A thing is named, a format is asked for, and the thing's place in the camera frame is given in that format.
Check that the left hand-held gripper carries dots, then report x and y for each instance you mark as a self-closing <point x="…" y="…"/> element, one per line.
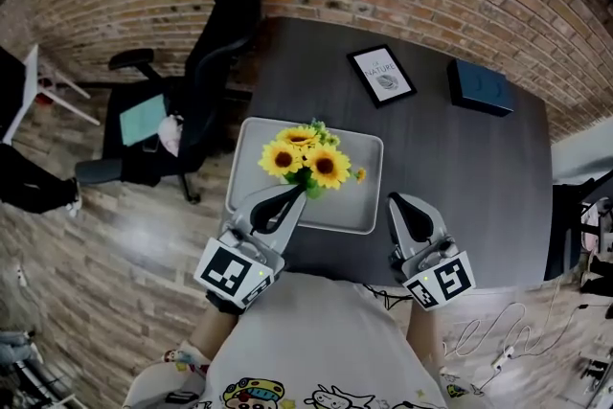
<point x="225" y="270"/>

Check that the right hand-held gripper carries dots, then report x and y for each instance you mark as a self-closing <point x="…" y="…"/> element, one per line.
<point x="447" y="278"/>

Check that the grey tray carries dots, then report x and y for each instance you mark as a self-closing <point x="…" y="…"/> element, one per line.
<point x="354" y="201"/>

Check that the sunflower bouquet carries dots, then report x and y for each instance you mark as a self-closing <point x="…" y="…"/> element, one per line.
<point x="325" y="165"/>

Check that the person's right forearm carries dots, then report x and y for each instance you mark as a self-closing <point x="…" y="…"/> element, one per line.
<point x="424" y="335"/>

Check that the person's left forearm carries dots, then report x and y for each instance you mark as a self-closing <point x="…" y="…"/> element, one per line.
<point x="213" y="335"/>

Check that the person's white cartoon shirt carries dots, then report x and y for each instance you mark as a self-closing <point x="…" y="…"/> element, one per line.
<point x="311" y="340"/>

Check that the pink plush toy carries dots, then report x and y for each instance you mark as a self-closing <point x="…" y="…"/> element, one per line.
<point x="170" y="136"/>

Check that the black desk chair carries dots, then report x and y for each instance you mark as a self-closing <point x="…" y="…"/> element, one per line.
<point x="560" y="230"/>

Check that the white power strip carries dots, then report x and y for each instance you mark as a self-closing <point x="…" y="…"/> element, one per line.
<point x="503" y="356"/>

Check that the dark blue box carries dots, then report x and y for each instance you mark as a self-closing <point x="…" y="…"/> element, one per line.
<point x="481" y="88"/>

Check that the black framed leaf picture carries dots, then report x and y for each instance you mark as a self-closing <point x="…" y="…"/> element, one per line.
<point x="383" y="76"/>

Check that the teal book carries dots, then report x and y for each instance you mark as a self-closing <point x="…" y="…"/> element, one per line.
<point x="141" y="120"/>

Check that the black high-back office chair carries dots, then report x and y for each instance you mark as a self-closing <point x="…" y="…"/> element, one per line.
<point x="230" y="24"/>

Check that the white side table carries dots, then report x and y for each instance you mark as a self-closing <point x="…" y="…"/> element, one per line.
<point x="29" y="81"/>

